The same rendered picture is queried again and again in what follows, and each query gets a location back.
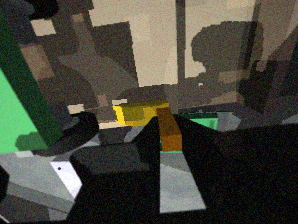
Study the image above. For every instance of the green tray floor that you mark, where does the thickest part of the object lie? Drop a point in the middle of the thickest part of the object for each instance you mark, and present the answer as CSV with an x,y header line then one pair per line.
x,y
205,123

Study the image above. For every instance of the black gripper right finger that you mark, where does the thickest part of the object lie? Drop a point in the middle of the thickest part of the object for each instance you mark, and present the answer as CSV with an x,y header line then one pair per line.
x,y
210,154

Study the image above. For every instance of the small green trolley with black wheels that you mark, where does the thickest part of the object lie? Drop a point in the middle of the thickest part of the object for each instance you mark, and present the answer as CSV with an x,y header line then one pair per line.
x,y
28,125

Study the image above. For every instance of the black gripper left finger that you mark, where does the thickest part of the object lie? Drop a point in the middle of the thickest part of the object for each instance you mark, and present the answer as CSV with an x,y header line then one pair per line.
x,y
140,156

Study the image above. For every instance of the yellow wedge with orange handle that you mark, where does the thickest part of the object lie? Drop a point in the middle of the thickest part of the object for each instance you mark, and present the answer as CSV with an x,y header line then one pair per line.
x,y
139,114

